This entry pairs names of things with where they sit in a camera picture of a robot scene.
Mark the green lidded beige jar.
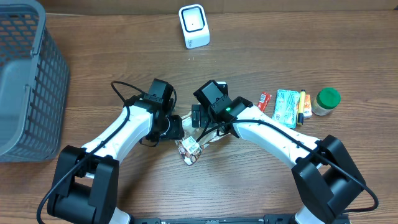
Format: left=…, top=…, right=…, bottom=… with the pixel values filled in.
left=312, top=88, right=341, bottom=116

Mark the grey plastic shopping basket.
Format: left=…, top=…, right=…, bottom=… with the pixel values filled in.
left=1, top=1, right=70, bottom=162

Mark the yellow highlighter pen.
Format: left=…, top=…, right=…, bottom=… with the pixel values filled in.
left=297, top=90, right=306, bottom=125

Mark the red stick snack packet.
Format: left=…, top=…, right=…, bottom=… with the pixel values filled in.
left=257, top=91, right=272, bottom=112

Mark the white barcode scanner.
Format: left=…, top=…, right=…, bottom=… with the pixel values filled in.
left=178, top=4, right=210, bottom=49

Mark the teal orange snack pack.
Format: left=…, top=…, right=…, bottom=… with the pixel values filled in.
left=272, top=89, right=300, bottom=129

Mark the small orange snack box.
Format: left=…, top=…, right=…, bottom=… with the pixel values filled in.
left=303, top=94, right=312, bottom=119

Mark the beige brown snack pouch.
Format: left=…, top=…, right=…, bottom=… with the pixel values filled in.
left=175, top=112, right=222, bottom=166

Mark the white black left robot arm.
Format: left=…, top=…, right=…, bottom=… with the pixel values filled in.
left=37, top=79, right=184, bottom=224

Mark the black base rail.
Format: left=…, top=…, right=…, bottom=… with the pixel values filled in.
left=131, top=214, right=296, bottom=224

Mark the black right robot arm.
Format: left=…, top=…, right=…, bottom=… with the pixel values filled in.
left=194, top=80, right=365, bottom=223

